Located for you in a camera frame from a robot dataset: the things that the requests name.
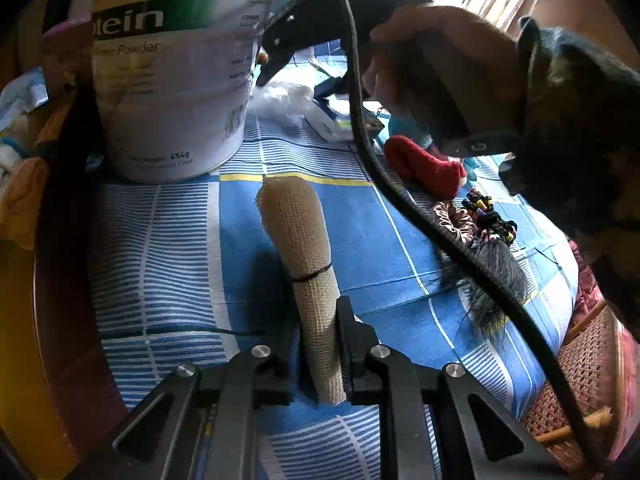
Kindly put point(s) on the gold box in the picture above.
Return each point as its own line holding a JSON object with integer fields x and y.
{"x": 20, "y": 350}

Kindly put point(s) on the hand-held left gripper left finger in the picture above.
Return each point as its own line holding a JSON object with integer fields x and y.
{"x": 277, "y": 360}

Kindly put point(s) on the white flat box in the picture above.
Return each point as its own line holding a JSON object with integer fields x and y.
{"x": 335, "y": 122}

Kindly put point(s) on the white protein powder can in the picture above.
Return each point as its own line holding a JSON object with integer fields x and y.
{"x": 175, "y": 85}

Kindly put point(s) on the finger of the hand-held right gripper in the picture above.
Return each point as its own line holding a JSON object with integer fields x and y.
{"x": 300, "y": 15}
{"x": 335, "y": 87}

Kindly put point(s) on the white cotton wad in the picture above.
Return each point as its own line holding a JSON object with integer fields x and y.
{"x": 282, "y": 97}

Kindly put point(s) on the pink scrunchie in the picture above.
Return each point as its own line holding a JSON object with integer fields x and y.
{"x": 450, "y": 222}

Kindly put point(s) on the person's right hand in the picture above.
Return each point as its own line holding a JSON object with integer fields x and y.
{"x": 450, "y": 70}

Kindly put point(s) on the red sock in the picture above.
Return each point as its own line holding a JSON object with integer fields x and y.
{"x": 425, "y": 165}

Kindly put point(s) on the beige bandage roll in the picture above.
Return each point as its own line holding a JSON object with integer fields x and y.
{"x": 300, "y": 240}

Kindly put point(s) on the person's right forearm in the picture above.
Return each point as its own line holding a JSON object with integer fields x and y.
{"x": 585, "y": 135}

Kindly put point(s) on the blue checked cloth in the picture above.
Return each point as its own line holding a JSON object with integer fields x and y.
{"x": 190, "y": 240}

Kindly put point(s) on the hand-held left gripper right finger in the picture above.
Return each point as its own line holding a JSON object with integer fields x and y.
{"x": 347, "y": 340}

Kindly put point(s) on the wicker chair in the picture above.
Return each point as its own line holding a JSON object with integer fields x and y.
{"x": 585, "y": 360}

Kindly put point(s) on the black furry tuft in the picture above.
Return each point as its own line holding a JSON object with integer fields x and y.
{"x": 495, "y": 280}

